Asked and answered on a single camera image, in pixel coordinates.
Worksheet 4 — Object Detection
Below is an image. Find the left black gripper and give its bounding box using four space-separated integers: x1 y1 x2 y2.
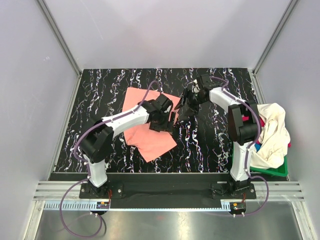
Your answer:
150 111 176 135

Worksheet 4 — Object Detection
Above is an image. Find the green plastic basket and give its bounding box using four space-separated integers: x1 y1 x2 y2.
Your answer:
231 147 290 177

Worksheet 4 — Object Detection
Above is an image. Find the magenta t-shirt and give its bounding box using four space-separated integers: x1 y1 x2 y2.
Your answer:
242 112 265 127

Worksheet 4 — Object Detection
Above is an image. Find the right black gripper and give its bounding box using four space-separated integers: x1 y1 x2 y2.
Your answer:
174 88 207 117

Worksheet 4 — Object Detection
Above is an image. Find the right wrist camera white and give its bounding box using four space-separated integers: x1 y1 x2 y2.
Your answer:
191 79 203 94

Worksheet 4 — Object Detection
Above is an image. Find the blue t-shirt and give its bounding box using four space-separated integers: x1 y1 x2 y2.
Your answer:
254 141 262 152

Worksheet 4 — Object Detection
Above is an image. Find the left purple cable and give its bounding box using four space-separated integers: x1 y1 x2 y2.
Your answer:
58 81 165 237

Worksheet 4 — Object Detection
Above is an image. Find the left small controller board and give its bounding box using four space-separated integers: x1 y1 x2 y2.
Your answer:
96 201 110 209

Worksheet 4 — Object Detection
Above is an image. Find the right aluminium frame post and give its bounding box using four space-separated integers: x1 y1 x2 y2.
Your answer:
252 0 300 75

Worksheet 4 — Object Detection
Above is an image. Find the salmon pink t-shirt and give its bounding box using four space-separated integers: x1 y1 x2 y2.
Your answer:
122 87 177 163

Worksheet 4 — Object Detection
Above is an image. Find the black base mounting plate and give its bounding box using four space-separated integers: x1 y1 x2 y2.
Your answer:
49 172 257 208

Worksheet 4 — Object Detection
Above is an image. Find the left aluminium frame post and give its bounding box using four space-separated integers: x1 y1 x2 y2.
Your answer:
35 0 82 77

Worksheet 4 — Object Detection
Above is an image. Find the cream white t-shirt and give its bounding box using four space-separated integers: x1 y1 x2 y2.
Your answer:
250 103 291 169

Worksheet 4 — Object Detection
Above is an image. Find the aluminium frame post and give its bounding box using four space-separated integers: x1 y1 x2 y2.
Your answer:
35 0 82 77
252 0 300 75

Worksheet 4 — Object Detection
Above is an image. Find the small controller board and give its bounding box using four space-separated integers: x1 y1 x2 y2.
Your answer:
231 202 247 212
96 201 110 209

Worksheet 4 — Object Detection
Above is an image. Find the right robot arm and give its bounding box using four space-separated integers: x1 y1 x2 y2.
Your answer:
175 74 261 199

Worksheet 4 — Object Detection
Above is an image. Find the slotted cable duct rail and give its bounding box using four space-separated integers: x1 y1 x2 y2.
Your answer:
44 200 231 212

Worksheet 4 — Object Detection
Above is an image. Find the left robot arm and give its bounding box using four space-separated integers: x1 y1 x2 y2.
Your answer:
74 93 176 199

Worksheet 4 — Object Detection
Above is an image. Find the right small controller board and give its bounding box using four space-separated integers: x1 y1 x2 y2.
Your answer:
231 202 247 212

